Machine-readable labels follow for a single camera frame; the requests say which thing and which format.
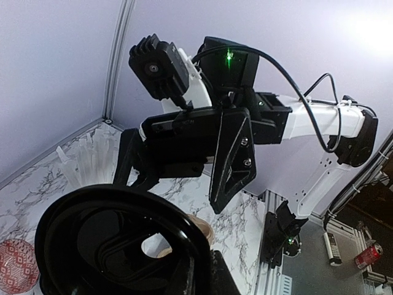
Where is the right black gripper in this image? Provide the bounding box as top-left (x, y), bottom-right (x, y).
top-left (113, 106), bottom-right (289, 214)

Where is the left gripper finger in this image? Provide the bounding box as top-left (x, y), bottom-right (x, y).
top-left (181, 250), bottom-right (241, 295)

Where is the black coffee cup lid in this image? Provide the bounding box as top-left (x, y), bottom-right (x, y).
top-left (34, 184), bottom-right (212, 294)

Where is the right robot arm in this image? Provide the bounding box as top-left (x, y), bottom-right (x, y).
top-left (114, 34), bottom-right (378, 218)

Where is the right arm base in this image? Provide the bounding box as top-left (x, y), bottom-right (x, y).
top-left (261, 200), bottom-right (308, 269)

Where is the brown cardboard cup carrier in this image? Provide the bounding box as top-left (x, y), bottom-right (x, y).
top-left (156, 214), bottom-right (214, 258)

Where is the bundle of white straws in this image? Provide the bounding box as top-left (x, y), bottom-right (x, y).
top-left (56, 128), bottom-right (119, 189)

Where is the red soda can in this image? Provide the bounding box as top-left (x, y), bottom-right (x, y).
top-left (354, 243), bottom-right (383, 270)

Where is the right aluminium frame post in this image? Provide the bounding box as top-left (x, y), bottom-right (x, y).
top-left (102, 0), bottom-right (136, 122)

